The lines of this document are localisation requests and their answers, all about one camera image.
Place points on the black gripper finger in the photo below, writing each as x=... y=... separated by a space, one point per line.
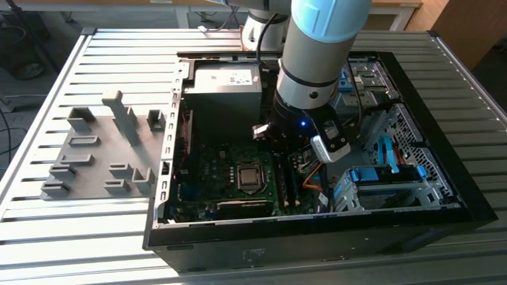
x=260 y=132

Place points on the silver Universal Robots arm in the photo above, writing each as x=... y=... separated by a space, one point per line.
x=316 y=59

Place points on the silver CPU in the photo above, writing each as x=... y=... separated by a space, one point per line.
x=250 y=175

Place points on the CPU socket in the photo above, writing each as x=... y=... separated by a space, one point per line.
x=250 y=187

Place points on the grey power supply unit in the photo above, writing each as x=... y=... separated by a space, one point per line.
x=226 y=78

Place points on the green motherboard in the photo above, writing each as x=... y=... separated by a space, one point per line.
x=210 y=178

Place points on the blue plastic disk carrier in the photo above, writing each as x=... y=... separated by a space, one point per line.
x=346 y=84

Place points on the grey metal drive cage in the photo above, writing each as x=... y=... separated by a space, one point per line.
x=370 y=99

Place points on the hard disk in blue carrier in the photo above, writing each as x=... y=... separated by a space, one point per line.
x=370 y=174

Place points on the black graphics card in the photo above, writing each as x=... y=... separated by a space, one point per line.
x=246 y=207

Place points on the grey metal disk bay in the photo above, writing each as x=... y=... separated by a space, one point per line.
x=392 y=186

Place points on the black open PC case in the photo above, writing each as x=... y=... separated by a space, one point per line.
x=276 y=246

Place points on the grey parts rack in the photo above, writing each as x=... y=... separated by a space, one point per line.
x=103 y=154

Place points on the white framed wooden desk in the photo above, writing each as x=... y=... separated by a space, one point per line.
x=403 y=17

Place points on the brown wooden cabinet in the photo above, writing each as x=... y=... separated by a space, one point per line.
x=475 y=26

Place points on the black wheeled cart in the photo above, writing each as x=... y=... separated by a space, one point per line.
x=29 y=70

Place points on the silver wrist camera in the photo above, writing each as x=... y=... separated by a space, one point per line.
x=331 y=153

